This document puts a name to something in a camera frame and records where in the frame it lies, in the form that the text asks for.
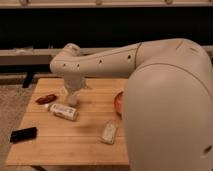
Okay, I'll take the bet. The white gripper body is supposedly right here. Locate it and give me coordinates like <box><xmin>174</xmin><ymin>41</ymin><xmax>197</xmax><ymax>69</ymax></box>
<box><xmin>64</xmin><ymin>76</ymin><xmax>86</xmax><ymax>94</ymax></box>

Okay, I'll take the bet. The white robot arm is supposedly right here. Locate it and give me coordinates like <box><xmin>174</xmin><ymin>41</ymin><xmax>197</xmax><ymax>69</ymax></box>
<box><xmin>50</xmin><ymin>38</ymin><xmax>213</xmax><ymax>171</ymax></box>

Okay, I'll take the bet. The orange ceramic bowl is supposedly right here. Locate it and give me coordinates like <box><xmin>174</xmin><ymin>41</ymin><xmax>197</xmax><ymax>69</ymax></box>
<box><xmin>114</xmin><ymin>91</ymin><xmax>123</xmax><ymax>116</ymax></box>

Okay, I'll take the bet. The clear plastic cup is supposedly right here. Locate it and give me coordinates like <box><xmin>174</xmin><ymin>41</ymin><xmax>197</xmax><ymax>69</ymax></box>
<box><xmin>67</xmin><ymin>93</ymin><xmax>78</xmax><ymax>107</ymax></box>

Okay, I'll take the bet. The white plastic bottle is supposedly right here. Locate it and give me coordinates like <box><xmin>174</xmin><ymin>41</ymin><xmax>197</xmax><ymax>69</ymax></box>
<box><xmin>44</xmin><ymin>103</ymin><xmax>78</xmax><ymax>121</ymax></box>

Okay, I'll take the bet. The light wooden table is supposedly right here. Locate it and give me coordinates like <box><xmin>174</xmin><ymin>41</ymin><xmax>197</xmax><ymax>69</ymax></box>
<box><xmin>6</xmin><ymin>78</ymin><xmax>128</xmax><ymax>166</ymax></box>

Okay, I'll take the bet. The white wrapped packet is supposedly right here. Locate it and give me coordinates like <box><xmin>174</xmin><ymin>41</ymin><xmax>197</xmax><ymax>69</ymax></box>
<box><xmin>101</xmin><ymin>122</ymin><xmax>118</xmax><ymax>145</ymax></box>

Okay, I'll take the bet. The black phone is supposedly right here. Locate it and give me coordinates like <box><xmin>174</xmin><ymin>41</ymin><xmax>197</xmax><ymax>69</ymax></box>
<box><xmin>10</xmin><ymin>127</ymin><xmax>37</xmax><ymax>143</ymax></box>

